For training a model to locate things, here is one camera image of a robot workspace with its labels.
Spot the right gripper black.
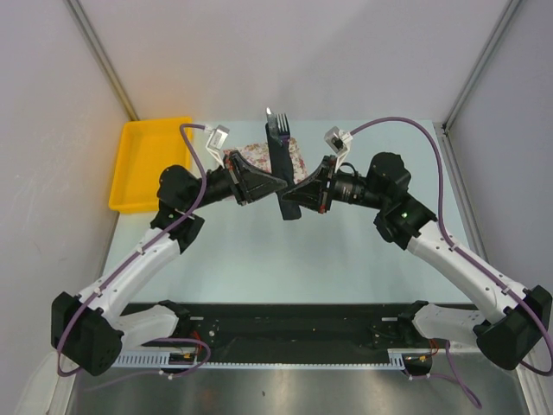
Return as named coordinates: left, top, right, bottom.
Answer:
left=283, top=156, right=386, bottom=214

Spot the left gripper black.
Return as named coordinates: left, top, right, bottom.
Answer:
left=185, top=151, right=287, bottom=212

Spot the silver table knife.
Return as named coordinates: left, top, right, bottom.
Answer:
left=265, top=107, right=278, bottom=137

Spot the iridescent green fork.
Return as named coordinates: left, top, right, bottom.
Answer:
left=276, top=113, right=290, bottom=144

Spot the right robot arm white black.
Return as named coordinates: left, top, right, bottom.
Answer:
left=283, top=152, right=552, bottom=370

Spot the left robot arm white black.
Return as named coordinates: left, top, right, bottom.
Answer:
left=51, top=151, right=287, bottom=376

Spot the floral pattern tray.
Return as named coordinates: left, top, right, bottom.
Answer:
left=224, top=137, right=308, bottom=184

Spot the yellow plastic bin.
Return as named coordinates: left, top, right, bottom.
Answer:
left=108, top=117, right=193, bottom=214

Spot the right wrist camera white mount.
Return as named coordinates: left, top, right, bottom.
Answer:
left=324, top=126, right=353, bottom=171

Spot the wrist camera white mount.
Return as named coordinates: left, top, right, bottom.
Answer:
left=324, top=126, right=353, bottom=171
left=204, top=124, right=230, bottom=167

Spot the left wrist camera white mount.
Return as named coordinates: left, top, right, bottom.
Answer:
left=204, top=124, right=230, bottom=167

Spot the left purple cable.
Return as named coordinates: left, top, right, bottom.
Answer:
left=55, top=124, right=213, bottom=390

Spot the purple cable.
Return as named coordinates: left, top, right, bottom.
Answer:
left=349, top=116, right=553, bottom=410
left=55, top=124, right=213, bottom=390

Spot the right aluminium frame post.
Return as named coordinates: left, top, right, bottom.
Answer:
left=443, top=0, right=524, bottom=131

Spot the aluminium frame post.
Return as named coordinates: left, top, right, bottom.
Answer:
left=63, top=0, right=140, bottom=121
left=443, top=0, right=524, bottom=131

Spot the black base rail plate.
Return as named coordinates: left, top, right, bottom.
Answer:
left=116, top=302, right=493, bottom=365

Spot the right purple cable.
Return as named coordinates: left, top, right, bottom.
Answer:
left=349, top=116, right=553, bottom=410

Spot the white slotted cable duct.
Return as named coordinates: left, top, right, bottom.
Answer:
left=113, top=349, right=405, bottom=371

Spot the left aluminium frame post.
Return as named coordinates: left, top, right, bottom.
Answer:
left=63, top=0, right=140, bottom=121

